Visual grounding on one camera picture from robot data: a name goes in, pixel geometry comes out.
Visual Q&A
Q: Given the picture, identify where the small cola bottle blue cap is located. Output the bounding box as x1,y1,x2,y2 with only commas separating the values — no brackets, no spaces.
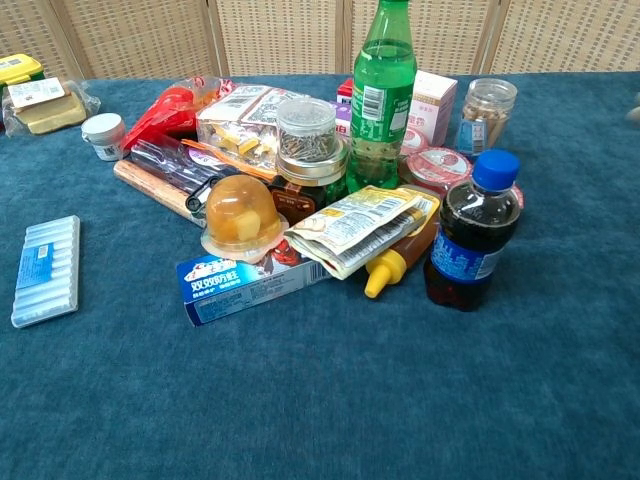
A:
423,148,522,313

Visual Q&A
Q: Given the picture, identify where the yellow white snack pouch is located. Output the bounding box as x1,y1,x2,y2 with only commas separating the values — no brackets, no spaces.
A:
283,185,434,281

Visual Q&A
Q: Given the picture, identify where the dark jar with gold lid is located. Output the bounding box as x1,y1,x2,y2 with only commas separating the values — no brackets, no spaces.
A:
268,135,349,227

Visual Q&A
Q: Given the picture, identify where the honey squeeze bottle yellow nozzle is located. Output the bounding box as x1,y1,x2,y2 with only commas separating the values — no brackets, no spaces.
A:
363,184,442,300

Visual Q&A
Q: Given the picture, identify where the yellow fruit jelly cup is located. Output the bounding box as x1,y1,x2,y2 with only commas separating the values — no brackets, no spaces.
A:
200,174,291,265

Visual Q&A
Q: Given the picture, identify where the blue toothpaste box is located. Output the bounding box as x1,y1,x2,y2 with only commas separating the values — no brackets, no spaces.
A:
175,239,333,328

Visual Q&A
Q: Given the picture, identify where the clear jar of screws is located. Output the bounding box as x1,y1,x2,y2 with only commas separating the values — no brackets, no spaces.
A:
275,97,338,163

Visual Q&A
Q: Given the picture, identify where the purple small box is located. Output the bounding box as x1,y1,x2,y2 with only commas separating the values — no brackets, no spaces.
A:
329,101,353,138

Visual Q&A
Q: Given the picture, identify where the pink lidded cup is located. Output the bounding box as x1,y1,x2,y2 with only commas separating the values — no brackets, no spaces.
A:
398,146,474,197

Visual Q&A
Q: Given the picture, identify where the clear bag of yellow candies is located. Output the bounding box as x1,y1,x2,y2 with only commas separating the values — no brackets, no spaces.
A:
195,84,307,171

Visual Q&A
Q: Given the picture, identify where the blue tablecloth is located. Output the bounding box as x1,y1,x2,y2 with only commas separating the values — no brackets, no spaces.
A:
0,71,640,480

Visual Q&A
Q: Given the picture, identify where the green soda bottle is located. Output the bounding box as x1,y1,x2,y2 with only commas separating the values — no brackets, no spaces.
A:
345,0,418,195

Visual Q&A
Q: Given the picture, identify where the clear plastic cutlery pack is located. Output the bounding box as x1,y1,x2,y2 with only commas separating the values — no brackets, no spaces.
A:
128,138,277,200

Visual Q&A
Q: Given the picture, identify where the pink white carton box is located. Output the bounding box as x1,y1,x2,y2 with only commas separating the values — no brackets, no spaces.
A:
408,69,459,148

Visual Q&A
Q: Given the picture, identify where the red plastic snack bag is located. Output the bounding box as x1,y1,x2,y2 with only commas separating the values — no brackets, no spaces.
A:
120,76,237,154

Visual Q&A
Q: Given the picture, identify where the clear jar of biscuit sticks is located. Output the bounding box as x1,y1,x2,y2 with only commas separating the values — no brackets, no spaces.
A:
456,77,519,156

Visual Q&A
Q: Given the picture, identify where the woven folding screen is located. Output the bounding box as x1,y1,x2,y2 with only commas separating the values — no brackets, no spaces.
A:
0,0,640,81

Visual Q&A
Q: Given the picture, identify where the small white jar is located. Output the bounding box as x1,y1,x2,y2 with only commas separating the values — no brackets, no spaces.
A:
80,112,127,162

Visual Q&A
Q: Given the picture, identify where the clear blue plastic case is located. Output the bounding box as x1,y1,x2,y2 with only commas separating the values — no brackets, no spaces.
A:
10,214,82,330

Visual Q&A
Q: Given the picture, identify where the wrapped yellow sponge cake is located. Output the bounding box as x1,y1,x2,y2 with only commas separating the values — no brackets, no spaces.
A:
1,78,102,137

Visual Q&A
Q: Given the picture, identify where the yellow green lidded box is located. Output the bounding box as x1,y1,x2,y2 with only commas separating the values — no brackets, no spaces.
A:
0,53,46,87

